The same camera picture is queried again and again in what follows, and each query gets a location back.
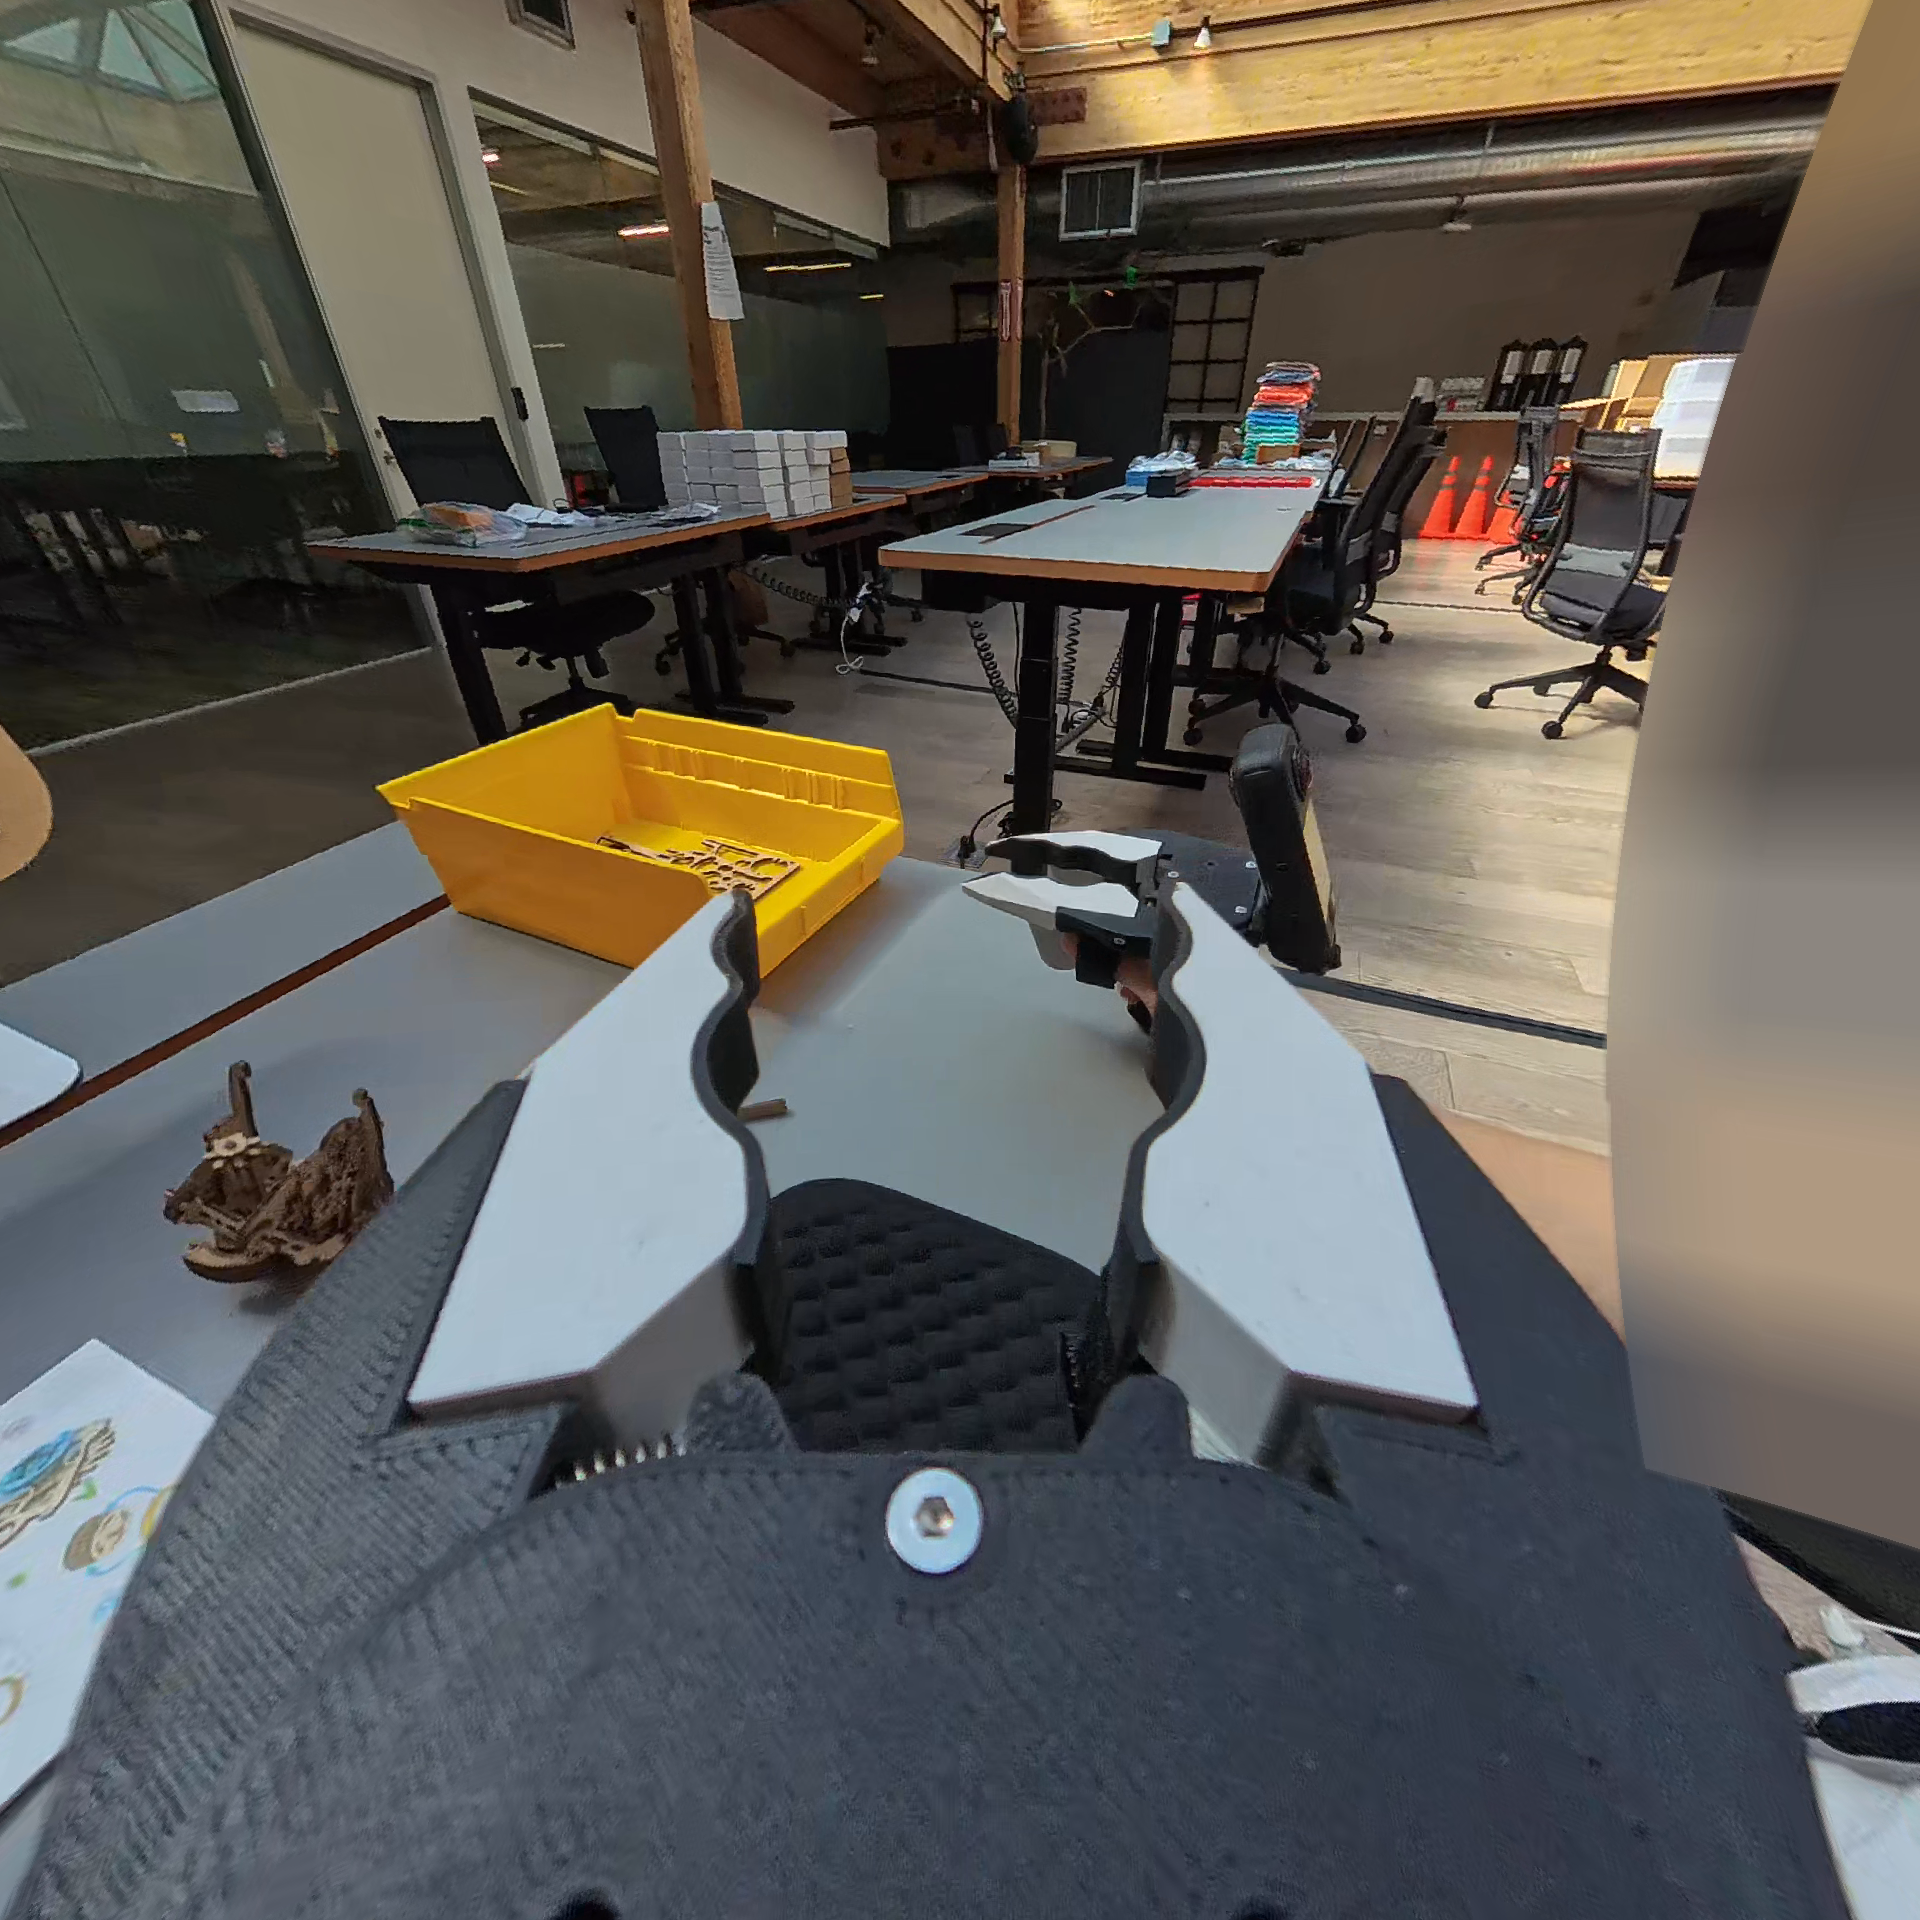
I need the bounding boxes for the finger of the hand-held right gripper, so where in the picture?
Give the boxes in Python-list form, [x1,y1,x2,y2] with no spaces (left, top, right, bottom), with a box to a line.
[983,831,1169,889]
[961,874,1162,992]

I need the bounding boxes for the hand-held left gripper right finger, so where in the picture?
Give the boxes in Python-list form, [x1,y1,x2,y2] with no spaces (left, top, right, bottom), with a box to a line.
[1117,883,1481,1471]

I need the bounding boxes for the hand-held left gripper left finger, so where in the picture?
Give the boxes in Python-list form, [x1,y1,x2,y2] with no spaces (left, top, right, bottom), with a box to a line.
[408,889,778,1472]

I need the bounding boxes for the laser-cut wooden parts sheet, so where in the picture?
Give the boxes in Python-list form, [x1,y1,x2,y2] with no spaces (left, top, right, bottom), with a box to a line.
[595,832,805,903]

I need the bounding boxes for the yellow plastic bin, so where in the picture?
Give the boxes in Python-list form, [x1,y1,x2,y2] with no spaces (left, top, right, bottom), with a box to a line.
[375,703,905,977]

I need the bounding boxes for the illustrated instruction booklet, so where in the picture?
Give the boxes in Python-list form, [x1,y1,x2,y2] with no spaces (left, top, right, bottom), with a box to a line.
[0,1340,217,1809]

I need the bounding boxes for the partly built wooden model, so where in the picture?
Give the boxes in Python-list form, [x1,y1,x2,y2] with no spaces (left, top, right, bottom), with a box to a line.
[162,1063,395,1287]

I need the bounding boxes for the long grey desk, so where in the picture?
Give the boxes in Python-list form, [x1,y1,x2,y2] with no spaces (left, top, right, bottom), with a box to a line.
[879,472,1329,841]

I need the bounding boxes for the black textured pad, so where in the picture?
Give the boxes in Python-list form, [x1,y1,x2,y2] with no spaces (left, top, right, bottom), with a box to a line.
[756,1178,1121,1455]

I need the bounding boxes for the black mesh office chair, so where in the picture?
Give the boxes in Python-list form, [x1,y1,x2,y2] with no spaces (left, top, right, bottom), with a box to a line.
[1475,428,1671,740]

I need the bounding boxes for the stack of colourful packets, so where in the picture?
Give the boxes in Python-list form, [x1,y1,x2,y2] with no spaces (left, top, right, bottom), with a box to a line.
[1241,360,1323,465]

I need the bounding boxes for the stack of white boxes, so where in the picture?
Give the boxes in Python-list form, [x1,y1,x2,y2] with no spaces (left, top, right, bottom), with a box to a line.
[657,429,853,521]

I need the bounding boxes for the grey desk orange edge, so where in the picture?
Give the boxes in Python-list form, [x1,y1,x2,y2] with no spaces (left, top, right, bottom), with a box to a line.
[306,507,797,748]

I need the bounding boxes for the stack of cardboard boxes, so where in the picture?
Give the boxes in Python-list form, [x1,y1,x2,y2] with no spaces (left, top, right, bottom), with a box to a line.
[1559,353,1741,442]

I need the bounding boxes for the clear plastic packets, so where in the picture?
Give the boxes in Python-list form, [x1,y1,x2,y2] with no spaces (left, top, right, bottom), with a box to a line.
[402,498,605,548]

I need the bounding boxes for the silver ventilation duct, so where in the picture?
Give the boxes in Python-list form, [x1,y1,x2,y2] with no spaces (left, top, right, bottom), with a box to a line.
[901,116,1826,231]

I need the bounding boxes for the wooden support post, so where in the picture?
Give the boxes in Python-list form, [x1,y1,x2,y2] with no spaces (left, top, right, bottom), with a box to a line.
[634,0,746,435]

